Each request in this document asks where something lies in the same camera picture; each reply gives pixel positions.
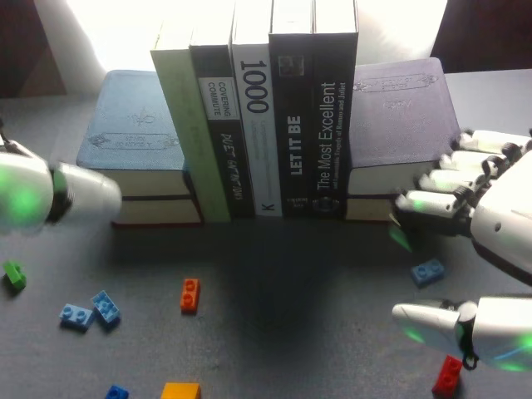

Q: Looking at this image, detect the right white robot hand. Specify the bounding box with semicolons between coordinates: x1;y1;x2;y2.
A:
390;127;532;373

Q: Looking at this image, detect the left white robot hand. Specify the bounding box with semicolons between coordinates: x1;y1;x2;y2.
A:
0;139;122;234

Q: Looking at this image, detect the black Let It Be book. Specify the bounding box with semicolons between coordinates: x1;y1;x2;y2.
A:
268;0;319;220

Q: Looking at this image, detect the thick dark red book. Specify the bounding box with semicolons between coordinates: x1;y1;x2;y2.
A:
111;198;204;228

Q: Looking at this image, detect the blue embossed book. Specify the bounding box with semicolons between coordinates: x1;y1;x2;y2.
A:
76;69;197;200

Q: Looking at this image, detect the green toy brick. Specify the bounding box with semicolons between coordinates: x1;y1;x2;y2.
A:
2;260;28;290

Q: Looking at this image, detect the light blue toy brick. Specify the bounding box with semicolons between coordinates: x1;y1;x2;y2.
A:
90;289;121;330
59;303;95;332

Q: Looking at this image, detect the green spine book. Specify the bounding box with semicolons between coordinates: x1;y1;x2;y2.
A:
149;18;232;224

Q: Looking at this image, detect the thick dark cover book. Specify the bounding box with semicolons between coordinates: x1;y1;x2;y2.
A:
344;195;400;222

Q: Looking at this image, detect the orange toy brick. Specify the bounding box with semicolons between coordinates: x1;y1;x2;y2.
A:
180;278;201;313

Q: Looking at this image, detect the purple embossed book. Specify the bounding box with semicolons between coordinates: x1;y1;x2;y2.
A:
347;57;463;197

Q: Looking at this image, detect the black Covering Commute book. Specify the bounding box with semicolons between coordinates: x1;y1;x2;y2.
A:
189;0;256;220

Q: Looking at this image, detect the red toy brick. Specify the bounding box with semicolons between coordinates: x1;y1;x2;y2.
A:
431;355;465;396

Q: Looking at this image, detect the grey 1000 book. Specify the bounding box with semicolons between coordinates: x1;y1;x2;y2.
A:
230;0;283;218

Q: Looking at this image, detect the black Most Excellent book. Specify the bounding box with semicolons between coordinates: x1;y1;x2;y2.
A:
310;0;360;221

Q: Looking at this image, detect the yellow toy brick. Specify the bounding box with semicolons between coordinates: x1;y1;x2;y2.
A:
160;382;201;399

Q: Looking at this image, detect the grey table cloth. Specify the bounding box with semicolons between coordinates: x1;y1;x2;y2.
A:
0;70;532;399

